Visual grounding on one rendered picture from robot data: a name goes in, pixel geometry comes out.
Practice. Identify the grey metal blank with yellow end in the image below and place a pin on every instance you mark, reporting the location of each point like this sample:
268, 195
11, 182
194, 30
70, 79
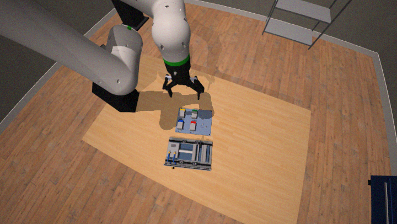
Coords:
182, 113

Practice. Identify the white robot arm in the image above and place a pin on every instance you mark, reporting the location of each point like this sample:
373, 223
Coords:
114, 68

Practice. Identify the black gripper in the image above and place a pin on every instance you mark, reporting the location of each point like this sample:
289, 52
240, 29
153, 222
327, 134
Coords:
185, 80

